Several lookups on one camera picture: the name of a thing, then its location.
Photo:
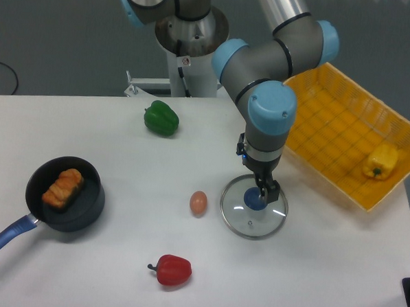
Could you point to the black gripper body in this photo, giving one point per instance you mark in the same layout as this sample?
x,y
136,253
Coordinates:
x,y
262,170

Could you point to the orange bread loaf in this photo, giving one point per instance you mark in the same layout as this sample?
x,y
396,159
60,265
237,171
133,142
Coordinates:
x,y
63,190

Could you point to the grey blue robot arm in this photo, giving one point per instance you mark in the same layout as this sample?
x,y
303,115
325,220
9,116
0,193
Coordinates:
x,y
254,77

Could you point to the glass lid blue knob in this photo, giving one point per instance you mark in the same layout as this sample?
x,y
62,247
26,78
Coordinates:
x,y
247,214

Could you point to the brown egg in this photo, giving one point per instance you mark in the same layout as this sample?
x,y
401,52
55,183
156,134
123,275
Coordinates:
x,y
198,203

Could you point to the yellow plastic basket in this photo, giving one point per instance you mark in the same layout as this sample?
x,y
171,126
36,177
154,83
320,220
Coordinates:
x,y
338,124

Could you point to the yellow bell pepper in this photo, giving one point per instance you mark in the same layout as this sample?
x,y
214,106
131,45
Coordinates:
x,y
381,162

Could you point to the green bell pepper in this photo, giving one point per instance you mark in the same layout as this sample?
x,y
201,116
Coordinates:
x,y
161,119

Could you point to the red bell pepper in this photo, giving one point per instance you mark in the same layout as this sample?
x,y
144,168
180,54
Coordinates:
x,y
172,270

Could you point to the black pot blue handle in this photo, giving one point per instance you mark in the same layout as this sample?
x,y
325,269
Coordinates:
x,y
83,211

